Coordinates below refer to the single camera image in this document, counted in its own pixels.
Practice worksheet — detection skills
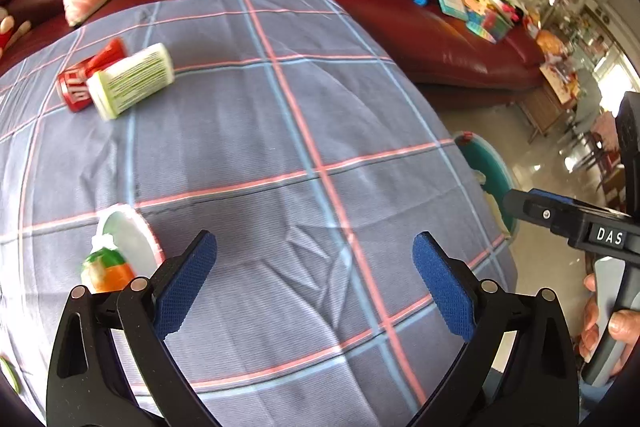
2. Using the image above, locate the orange and green snack packet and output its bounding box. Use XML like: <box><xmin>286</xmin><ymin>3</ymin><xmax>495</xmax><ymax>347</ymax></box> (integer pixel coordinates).
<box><xmin>81</xmin><ymin>234</ymin><xmax>135</xmax><ymax>294</ymax></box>

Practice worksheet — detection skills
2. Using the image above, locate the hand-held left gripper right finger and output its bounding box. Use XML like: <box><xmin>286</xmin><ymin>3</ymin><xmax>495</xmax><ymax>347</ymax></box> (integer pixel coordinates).
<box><xmin>412</xmin><ymin>231</ymin><xmax>581</xmax><ymax>427</ymax></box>

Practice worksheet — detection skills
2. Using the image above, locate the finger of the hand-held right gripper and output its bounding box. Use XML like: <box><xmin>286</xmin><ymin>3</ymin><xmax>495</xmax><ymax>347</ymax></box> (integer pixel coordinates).
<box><xmin>502</xmin><ymin>188</ymin><xmax>588</xmax><ymax>249</ymax></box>

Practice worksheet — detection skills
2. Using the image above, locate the dark wooden chair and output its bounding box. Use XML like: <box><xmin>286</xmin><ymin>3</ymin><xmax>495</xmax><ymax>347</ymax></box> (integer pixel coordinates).
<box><xmin>564</xmin><ymin>112</ymin><xmax>626</xmax><ymax>175</ymax></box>

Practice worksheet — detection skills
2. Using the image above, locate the white bottle with green print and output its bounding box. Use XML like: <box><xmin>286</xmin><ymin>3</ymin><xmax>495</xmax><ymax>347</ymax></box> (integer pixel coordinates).
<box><xmin>86</xmin><ymin>42</ymin><xmax>176</xmax><ymax>122</ymax></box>

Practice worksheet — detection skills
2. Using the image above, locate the red drink can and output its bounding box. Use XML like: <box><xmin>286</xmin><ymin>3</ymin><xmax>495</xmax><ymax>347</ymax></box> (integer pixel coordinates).
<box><xmin>56</xmin><ymin>38</ymin><xmax>127</xmax><ymax>114</ymax></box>

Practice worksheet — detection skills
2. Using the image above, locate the person's right hand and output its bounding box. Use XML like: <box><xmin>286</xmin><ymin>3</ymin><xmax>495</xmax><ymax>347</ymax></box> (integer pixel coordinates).
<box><xmin>579</xmin><ymin>273</ymin><xmax>640</xmax><ymax>379</ymax></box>

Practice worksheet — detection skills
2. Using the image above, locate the teal round trash bin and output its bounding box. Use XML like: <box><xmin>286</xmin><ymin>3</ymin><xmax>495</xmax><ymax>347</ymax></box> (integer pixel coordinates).
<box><xmin>451</xmin><ymin>132</ymin><xmax>519</xmax><ymax>242</ymax></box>

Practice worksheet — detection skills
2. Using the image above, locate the grey plaid tablecloth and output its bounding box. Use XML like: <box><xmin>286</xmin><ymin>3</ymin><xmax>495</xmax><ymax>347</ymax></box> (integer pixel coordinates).
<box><xmin>0</xmin><ymin>0</ymin><xmax>518</xmax><ymax>425</ymax></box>

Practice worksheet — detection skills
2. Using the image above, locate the colourful picture book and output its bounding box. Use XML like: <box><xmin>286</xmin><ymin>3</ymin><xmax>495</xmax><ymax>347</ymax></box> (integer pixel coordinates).
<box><xmin>462</xmin><ymin>0</ymin><xmax>517</xmax><ymax>44</ymax></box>

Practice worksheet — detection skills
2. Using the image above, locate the red leather sofa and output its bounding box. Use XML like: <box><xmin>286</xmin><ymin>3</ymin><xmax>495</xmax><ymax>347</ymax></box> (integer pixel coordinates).
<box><xmin>0</xmin><ymin>0</ymin><xmax>546</xmax><ymax>110</ymax></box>

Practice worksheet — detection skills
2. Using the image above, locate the wooden side table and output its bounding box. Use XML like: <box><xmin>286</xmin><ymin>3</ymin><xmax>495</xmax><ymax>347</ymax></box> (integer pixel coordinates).
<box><xmin>519</xmin><ymin>79</ymin><xmax>583</xmax><ymax>144</ymax></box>

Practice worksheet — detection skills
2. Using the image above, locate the green scrap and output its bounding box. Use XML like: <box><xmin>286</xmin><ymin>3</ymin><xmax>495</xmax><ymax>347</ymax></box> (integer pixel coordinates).
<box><xmin>0</xmin><ymin>356</ymin><xmax>22</xmax><ymax>397</ymax></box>

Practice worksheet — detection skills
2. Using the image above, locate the red and white plush toy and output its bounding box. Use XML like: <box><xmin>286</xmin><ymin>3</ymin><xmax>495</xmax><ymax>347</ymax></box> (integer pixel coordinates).
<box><xmin>0</xmin><ymin>6</ymin><xmax>32</xmax><ymax>58</ymax></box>

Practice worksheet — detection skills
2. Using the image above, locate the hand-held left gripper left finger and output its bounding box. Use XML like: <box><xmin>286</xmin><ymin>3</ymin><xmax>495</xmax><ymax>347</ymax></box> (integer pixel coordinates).
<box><xmin>46</xmin><ymin>229</ymin><xmax>218</xmax><ymax>427</ymax></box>

